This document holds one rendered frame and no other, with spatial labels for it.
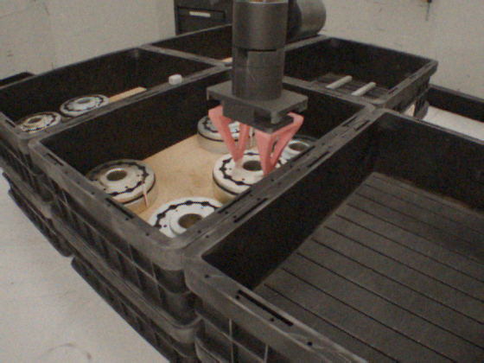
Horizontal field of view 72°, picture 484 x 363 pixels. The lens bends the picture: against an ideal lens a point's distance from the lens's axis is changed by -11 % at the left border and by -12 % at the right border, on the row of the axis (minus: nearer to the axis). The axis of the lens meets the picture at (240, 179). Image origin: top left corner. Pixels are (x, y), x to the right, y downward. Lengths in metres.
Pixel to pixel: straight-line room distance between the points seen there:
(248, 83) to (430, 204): 0.32
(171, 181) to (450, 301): 0.40
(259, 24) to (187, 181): 0.26
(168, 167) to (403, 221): 0.35
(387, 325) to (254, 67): 0.29
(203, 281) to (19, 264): 0.47
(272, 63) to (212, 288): 0.24
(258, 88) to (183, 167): 0.23
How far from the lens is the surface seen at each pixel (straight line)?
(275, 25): 0.39
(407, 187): 0.59
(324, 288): 0.40
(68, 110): 0.80
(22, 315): 0.61
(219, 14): 2.17
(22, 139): 0.54
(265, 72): 0.40
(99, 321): 0.56
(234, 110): 0.41
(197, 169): 0.57
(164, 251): 0.30
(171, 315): 0.38
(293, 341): 0.24
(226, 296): 0.26
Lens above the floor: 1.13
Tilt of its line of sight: 33 degrees down
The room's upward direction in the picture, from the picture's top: straight up
